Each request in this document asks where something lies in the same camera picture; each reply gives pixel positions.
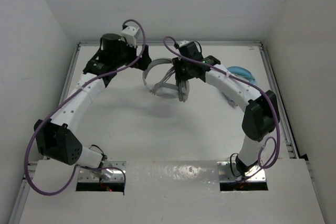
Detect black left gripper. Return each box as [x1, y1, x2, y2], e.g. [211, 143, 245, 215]
[111, 36, 149, 70]

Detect white grey headphones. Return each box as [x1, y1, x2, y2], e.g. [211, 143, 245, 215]
[142, 58, 190, 102]

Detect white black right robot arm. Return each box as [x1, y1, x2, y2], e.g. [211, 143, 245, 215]
[173, 41, 279, 176]

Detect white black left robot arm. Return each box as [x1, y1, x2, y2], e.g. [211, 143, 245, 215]
[34, 34, 151, 169]

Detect light blue headphones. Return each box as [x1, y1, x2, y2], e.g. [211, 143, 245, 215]
[227, 66, 258, 86]

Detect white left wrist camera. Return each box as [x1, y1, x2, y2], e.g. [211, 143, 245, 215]
[120, 26, 140, 48]

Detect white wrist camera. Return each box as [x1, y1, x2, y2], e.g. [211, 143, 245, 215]
[177, 40, 190, 49]
[120, 26, 140, 48]

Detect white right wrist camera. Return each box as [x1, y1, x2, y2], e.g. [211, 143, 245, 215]
[177, 40, 190, 49]

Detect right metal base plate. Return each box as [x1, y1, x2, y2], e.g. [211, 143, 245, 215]
[217, 161, 266, 183]

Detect metal base plate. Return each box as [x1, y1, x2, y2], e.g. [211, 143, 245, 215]
[78, 161, 127, 183]
[217, 161, 266, 183]

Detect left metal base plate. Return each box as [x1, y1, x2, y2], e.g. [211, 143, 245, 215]
[78, 161, 127, 183]

